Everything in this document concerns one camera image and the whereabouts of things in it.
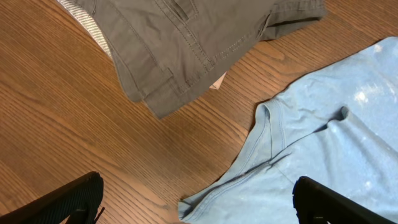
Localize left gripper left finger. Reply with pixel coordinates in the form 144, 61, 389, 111
1, 172, 104, 224

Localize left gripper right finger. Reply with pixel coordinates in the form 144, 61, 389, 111
292, 176, 395, 224

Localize folded grey shorts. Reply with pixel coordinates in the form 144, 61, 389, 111
73, 0, 326, 118

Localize light blue printed t-shirt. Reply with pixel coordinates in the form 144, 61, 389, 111
178, 37, 397, 224

